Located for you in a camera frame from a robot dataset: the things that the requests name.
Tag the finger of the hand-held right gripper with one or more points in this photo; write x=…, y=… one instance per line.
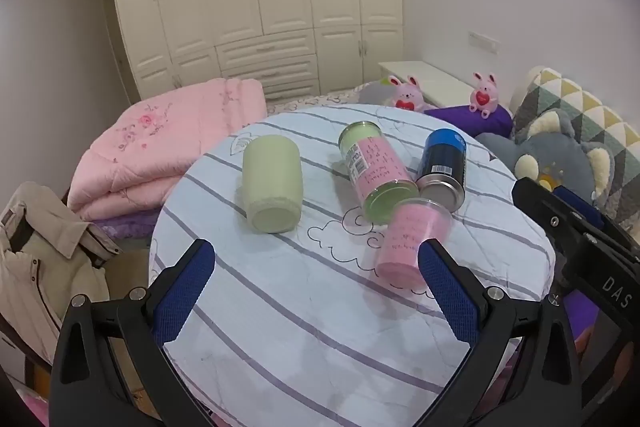
x=547, y=212
x=580, y=204

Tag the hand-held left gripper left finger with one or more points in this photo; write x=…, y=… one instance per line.
x=182, y=293

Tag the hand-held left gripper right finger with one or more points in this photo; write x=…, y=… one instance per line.
x=448, y=296

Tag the pink cup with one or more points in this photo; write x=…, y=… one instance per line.
x=410, y=247

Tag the light green cup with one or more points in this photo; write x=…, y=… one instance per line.
x=272, y=187

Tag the grey koala plush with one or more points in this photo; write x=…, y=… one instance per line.
x=555, y=152

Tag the purple fuzzy blanket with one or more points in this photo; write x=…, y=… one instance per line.
x=127, y=229

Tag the triangle pattern cushion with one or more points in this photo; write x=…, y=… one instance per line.
x=585, y=99

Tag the blue metal can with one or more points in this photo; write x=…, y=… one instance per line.
x=442, y=167

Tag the purple pillow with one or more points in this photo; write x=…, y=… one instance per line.
x=475, y=121

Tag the round table striped cloth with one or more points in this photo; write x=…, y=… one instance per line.
x=310, y=322

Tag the pink bunny plush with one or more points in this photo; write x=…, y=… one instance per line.
x=484, y=94
x=407, y=94

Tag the green jar with pink label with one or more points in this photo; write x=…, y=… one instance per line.
x=376, y=174

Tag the beige jacket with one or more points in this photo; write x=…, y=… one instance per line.
x=45, y=257

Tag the pink floral quilt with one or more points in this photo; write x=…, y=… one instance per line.
x=165, y=142

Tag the white low cabinet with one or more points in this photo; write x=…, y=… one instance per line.
x=440, y=79

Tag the patterned lilac bed sheet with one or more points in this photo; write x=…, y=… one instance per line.
x=325, y=99

